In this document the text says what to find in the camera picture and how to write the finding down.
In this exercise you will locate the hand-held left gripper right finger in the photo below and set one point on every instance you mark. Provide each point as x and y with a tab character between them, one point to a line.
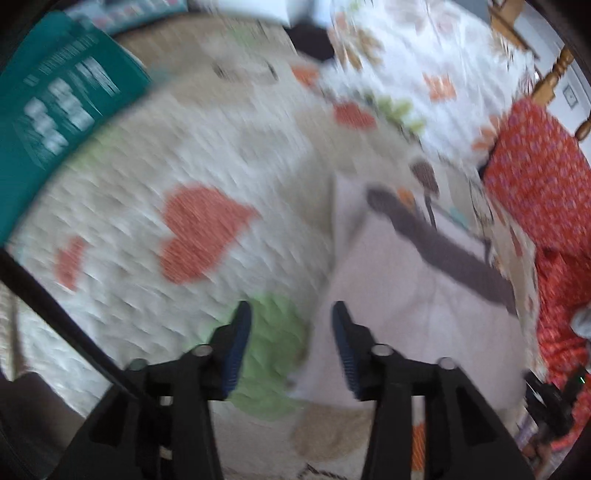
345	353

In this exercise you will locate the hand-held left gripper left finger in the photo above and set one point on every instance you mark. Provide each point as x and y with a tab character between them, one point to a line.
238	350

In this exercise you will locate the white cloth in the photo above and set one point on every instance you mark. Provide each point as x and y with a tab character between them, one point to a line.
434	323

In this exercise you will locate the dark grey cloth strip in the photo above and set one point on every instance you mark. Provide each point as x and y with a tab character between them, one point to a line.
443	249

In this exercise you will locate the heart print quilted blanket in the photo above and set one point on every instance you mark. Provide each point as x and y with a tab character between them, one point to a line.
194	152

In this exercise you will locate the red patterned cloth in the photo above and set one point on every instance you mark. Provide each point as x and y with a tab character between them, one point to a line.
545	184

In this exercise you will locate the teal printed box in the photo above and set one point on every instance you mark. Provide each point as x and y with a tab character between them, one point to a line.
55	120

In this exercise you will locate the white floral pillow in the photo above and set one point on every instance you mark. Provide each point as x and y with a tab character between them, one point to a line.
415	50

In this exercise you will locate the dark cloth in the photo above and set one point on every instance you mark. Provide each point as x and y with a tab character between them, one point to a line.
313	42

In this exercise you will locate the light blue patterned package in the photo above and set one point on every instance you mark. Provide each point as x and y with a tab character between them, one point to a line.
134	11

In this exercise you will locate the white wall outlet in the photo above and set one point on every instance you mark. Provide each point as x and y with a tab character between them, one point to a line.
570	96

